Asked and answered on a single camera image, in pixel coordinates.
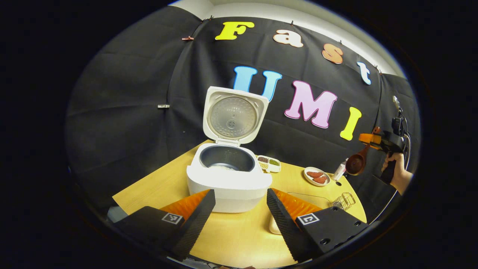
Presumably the wire chopstick holder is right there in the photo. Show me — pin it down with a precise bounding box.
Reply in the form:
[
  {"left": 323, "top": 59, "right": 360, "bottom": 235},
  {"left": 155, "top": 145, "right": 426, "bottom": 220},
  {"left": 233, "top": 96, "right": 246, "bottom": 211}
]
[{"left": 329, "top": 192, "right": 356, "bottom": 211}]

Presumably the white box with clear lid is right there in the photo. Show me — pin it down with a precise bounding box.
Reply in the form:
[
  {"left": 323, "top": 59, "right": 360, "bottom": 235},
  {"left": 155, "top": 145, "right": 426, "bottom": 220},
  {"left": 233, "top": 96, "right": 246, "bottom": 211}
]
[{"left": 269, "top": 192, "right": 333, "bottom": 235}]

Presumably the grey flat object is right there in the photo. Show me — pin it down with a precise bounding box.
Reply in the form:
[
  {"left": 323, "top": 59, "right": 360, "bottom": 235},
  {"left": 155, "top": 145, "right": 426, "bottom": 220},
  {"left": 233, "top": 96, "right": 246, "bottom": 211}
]
[{"left": 106, "top": 207, "right": 125, "bottom": 223}]

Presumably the brown wooden spoon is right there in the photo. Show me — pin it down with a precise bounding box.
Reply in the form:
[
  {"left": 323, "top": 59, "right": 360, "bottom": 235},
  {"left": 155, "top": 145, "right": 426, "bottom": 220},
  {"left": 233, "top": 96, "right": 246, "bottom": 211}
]
[{"left": 345, "top": 126, "right": 381, "bottom": 176}]

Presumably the white divided dish of beans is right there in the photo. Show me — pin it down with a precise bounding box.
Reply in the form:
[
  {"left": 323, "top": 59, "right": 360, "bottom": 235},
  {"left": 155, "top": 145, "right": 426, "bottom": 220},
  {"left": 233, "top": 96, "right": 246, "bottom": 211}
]
[{"left": 256, "top": 155, "right": 281, "bottom": 173}]

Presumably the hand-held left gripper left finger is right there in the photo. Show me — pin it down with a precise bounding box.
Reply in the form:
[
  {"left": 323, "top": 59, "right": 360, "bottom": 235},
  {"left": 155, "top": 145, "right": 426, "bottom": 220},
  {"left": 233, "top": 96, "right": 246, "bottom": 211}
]
[{"left": 112, "top": 189, "right": 216, "bottom": 262}]

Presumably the white round plate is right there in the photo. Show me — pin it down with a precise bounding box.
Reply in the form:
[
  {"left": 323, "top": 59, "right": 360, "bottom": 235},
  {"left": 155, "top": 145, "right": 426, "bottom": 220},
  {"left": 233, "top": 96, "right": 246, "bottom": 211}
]
[{"left": 304, "top": 167, "right": 331, "bottom": 187}]

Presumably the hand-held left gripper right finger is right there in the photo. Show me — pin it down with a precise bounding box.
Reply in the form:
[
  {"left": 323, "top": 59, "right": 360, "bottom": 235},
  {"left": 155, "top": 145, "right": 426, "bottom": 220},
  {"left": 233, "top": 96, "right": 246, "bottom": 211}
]
[{"left": 267, "top": 188, "right": 378, "bottom": 262}]

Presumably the black backdrop cloth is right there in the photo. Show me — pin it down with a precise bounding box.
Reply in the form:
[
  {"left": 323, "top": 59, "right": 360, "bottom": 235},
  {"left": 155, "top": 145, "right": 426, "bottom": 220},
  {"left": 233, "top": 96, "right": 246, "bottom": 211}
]
[{"left": 65, "top": 6, "right": 420, "bottom": 225}]

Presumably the clear bottle with pink label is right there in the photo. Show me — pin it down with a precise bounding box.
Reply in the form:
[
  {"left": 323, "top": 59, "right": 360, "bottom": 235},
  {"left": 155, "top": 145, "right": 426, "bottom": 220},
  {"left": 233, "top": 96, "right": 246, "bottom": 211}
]
[{"left": 332, "top": 158, "right": 348, "bottom": 182}]

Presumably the white rice cooker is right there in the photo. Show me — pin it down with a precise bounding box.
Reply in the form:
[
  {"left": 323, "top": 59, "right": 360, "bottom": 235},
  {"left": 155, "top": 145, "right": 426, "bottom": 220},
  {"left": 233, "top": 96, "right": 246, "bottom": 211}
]
[{"left": 186, "top": 86, "right": 273, "bottom": 213}]

